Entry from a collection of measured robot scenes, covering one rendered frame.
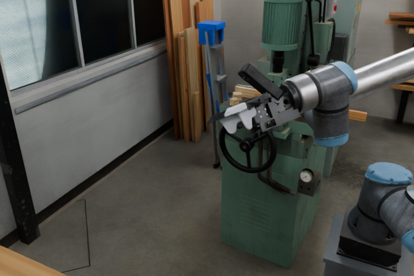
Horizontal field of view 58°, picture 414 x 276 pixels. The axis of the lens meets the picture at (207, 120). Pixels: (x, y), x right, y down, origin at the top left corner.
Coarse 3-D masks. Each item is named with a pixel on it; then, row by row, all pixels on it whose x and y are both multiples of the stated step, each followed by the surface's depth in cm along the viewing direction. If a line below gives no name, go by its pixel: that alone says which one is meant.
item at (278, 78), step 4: (284, 68) 194; (272, 72) 188; (284, 72) 188; (288, 72) 193; (268, 76) 186; (272, 76) 185; (276, 76) 184; (280, 76) 183; (284, 76) 188; (272, 80) 185; (276, 80) 184; (280, 80) 184; (284, 80) 189; (276, 84) 185; (280, 84) 186
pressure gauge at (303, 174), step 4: (304, 168) 176; (300, 172) 175; (304, 172) 174; (308, 172) 173; (312, 172) 174; (300, 176) 176; (304, 176) 175; (308, 176) 174; (312, 176) 173; (304, 180) 176; (308, 180) 175
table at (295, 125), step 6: (228, 102) 196; (240, 102) 196; (222, 108) 193; (234, 114) 190; (294, 120) 175; (300, 120) 175; (288, 126) 176; (294, 126) 175; (300, 126) 174; (306, 126) 172; (258, 132) 176; (276, 132) 171; (282, 132) 170; (288, 132) 173; (300, 132) 175; (306, 132) 174; (312, 132) 172; (282, 138) 170
